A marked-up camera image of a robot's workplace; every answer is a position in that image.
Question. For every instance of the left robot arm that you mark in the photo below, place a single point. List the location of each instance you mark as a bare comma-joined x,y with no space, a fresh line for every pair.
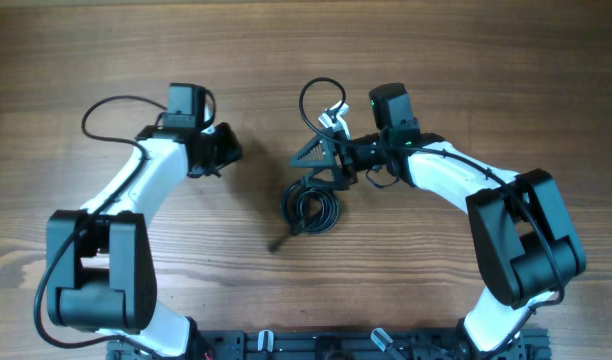
99,285

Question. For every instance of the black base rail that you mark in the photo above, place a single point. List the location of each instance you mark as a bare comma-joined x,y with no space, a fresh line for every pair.
336,345

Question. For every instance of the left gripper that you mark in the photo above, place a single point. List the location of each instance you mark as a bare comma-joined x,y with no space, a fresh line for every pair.
231,151

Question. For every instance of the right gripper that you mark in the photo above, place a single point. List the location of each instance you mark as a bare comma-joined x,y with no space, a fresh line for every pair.
343,176

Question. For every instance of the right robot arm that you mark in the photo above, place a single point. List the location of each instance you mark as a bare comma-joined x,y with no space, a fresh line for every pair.
526,246

